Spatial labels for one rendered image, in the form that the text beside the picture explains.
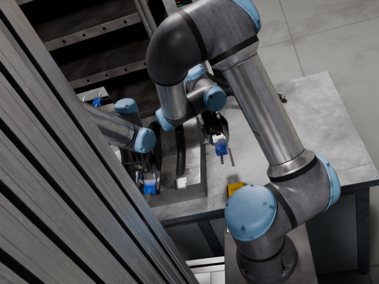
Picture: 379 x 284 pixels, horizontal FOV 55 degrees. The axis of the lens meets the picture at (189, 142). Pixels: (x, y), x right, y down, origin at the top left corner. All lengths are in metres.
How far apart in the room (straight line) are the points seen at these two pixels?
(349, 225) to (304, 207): 0.89
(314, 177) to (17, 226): 0.63
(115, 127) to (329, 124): 0.95
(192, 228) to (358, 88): 1.94
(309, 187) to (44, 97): 0.59
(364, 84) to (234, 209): 2.44
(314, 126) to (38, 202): 1.38
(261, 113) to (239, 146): 0.83
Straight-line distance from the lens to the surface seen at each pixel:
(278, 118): 0.79
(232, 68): 0.78
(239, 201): 0.82
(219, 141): 1.43
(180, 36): 0.74
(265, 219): 0.78
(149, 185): 1.41
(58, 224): 0.39
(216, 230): 1.62
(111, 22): 1.94
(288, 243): 0.93
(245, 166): 1.52
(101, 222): 0.46
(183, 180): 1.46
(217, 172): 1.53
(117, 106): 1.21
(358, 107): 2.92
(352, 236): 1.79
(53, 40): 2.07
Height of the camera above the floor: 1.90
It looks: 40 degrees down
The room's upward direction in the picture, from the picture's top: 24 degrees counter-clockwise
